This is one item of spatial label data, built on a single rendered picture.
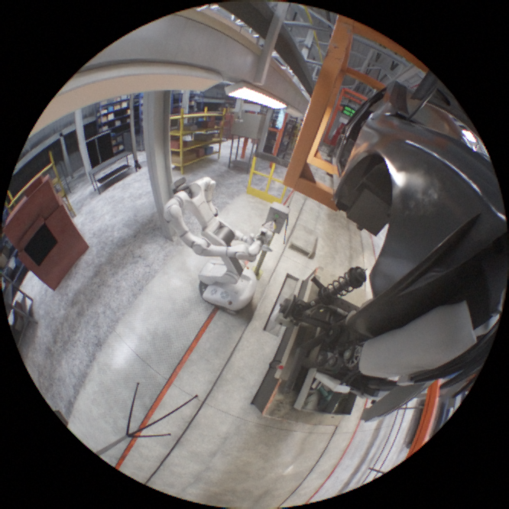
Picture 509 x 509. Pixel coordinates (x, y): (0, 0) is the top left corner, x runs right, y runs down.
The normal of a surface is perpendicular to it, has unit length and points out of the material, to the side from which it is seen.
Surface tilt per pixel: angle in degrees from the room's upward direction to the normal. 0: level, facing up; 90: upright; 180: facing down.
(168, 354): 0
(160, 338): 0
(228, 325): 0
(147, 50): 90
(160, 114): 90
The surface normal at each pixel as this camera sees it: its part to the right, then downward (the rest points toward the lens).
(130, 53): 0.89, 0.44
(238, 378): 0.19, -0.59
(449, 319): -0.67, -0.69
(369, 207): -0.42, 0.67
